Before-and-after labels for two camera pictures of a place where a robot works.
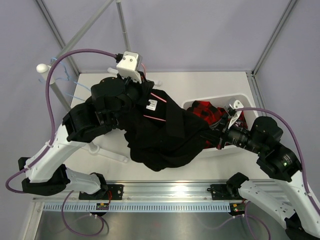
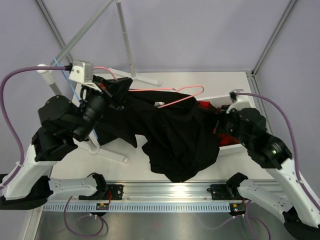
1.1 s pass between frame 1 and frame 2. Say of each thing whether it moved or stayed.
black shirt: moved
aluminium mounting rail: stayed
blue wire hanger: moved
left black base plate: stayed
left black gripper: moved
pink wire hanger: moved
